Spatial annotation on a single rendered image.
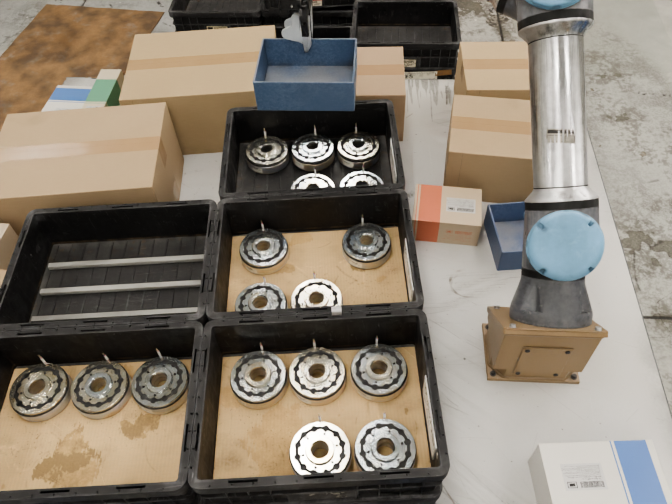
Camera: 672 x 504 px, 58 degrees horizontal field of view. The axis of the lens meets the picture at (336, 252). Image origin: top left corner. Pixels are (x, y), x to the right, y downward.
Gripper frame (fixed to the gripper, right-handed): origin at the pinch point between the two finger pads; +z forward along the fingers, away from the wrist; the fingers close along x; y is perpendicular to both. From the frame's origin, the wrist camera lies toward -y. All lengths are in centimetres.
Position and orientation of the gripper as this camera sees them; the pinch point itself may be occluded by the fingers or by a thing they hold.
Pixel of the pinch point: (309, 45)
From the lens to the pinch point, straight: 135.9
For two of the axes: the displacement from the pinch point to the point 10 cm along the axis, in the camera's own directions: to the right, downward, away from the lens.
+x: -0.9, 7.4, -6.7
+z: 0.3, 6.7, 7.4
